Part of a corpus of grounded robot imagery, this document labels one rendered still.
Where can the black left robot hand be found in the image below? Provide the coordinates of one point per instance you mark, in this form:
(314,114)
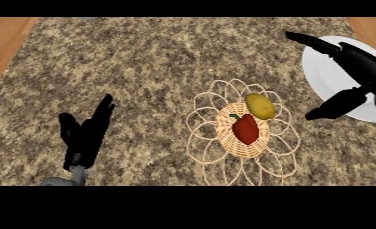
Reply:
(85,136)

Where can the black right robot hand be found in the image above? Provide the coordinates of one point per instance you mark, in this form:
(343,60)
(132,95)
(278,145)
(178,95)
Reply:
(360,63)

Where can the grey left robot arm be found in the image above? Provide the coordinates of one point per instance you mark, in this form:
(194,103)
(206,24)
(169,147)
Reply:
(68,178)

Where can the white round plate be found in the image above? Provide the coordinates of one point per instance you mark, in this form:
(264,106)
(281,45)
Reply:
(331,77)

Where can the red bell pepper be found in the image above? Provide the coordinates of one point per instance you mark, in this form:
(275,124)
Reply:
(244,129)

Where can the yellow potato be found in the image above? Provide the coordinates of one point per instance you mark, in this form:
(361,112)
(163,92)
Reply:
(259,106)

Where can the grey object at edge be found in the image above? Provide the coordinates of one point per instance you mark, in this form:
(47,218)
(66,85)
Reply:
(87,17)

